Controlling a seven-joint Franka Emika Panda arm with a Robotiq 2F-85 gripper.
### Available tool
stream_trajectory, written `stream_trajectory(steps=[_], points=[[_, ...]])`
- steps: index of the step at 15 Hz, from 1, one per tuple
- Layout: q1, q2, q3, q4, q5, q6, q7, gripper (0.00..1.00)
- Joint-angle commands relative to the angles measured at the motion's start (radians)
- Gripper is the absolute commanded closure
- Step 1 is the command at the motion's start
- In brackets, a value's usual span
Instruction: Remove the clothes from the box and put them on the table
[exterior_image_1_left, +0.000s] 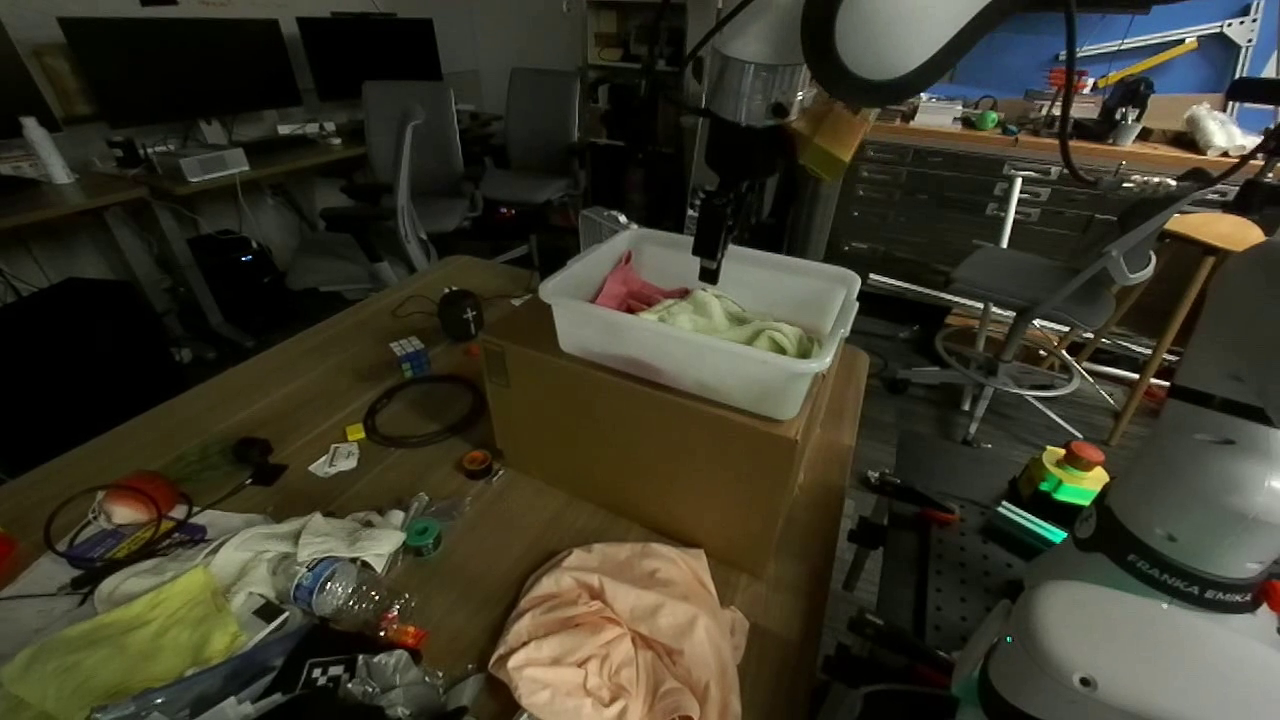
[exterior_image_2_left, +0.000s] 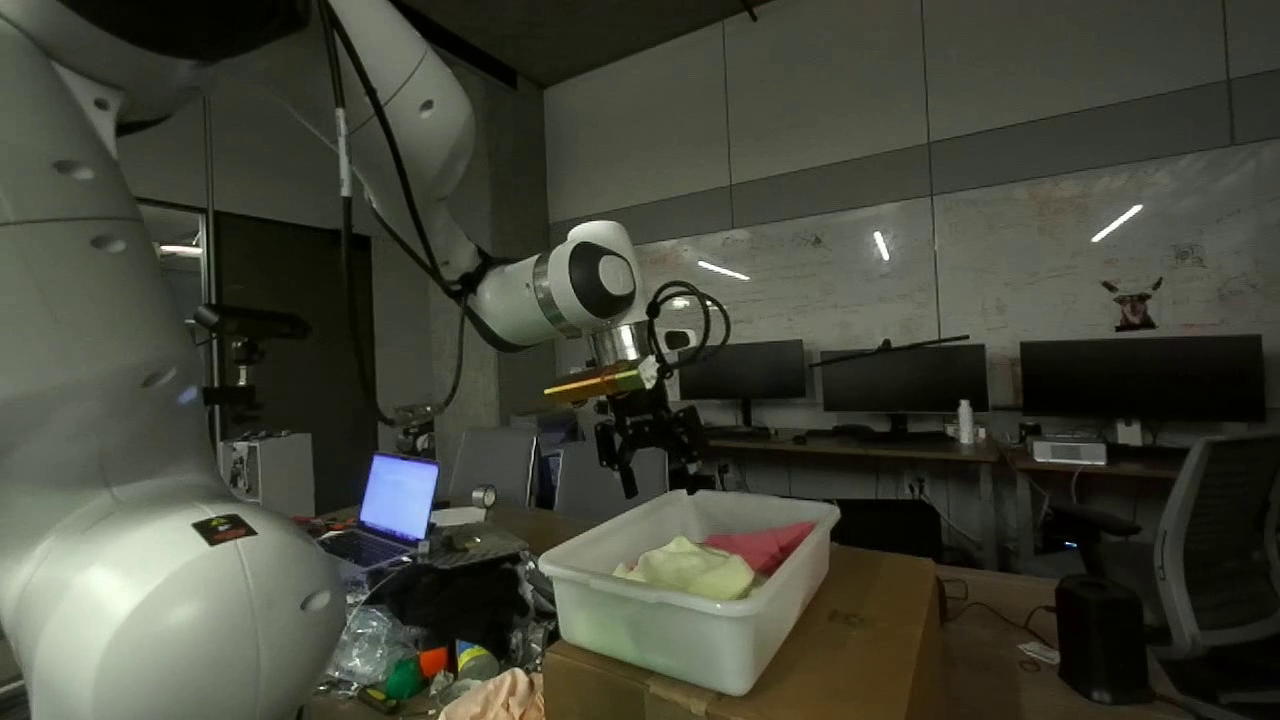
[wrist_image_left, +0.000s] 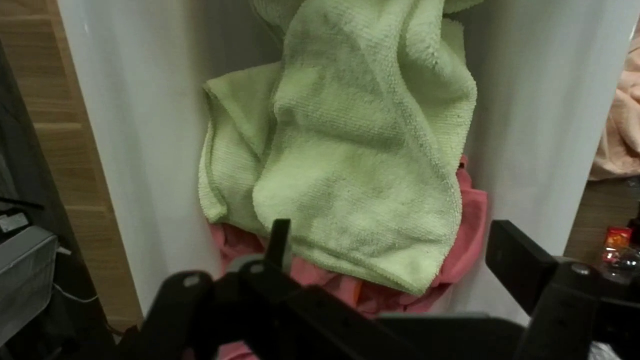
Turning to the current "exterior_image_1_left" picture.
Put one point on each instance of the white plastic bin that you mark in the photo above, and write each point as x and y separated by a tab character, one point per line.
695	367

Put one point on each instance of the small black object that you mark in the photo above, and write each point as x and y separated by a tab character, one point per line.
252	457

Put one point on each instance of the wide black computer monitor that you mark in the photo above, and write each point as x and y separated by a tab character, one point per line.
183	67

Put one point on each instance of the Rubik's cube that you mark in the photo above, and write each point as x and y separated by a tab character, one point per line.
408	354

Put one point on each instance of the brown cardboard box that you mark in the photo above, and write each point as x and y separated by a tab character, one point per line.
625	453

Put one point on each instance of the long wooden desk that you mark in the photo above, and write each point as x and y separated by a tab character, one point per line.
82	200

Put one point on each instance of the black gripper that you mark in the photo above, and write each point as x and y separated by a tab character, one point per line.
741	157

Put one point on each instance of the small yellow cube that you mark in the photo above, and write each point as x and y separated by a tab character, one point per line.
355	434

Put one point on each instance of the white crumpled paper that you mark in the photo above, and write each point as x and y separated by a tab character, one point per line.
333	461

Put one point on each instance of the light green cloth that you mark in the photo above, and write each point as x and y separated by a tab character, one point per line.
724	326

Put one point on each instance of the red emergency stop button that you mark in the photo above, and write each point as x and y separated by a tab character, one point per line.
1073	469

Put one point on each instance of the grey folding chair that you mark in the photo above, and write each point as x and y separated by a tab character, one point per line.
1055	274

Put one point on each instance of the red white round object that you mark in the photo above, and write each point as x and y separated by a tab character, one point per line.
143	496

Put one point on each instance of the pink cloth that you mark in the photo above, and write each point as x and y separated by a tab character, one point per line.
625	290

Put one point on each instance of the yellow black tool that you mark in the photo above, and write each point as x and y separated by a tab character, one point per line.
1146	62

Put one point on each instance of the green lit black device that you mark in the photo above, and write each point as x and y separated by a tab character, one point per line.
1029	527

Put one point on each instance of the yellow orange wrist camera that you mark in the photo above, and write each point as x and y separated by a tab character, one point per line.
833	141

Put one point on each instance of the grey mesh office chair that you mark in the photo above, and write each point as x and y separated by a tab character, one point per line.
406	146

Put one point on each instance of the white flat device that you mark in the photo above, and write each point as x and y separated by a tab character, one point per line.
209	163

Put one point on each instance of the aluminium rail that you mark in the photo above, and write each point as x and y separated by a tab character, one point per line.
1173	33

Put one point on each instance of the black ball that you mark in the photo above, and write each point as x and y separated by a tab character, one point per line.
461	315

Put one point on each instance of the peach cloth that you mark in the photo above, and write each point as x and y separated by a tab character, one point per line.
623	641

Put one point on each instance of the small orange black disc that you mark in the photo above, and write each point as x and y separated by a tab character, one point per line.
476	461

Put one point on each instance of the black drawer cabinet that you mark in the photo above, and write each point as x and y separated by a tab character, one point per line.
934	200

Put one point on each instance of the yellow green cloth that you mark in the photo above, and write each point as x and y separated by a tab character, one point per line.
120	653

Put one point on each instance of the clear plastic bottle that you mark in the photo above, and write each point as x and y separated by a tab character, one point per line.
333	595

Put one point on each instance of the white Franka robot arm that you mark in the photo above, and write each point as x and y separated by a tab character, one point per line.
1161	653

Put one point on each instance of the clear crumpled plastic bag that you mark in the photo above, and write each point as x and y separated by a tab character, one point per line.
393	686

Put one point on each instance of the wooden stool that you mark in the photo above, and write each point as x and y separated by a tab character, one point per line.
1204	234

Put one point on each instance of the white cloth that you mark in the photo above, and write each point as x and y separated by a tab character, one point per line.
333	543

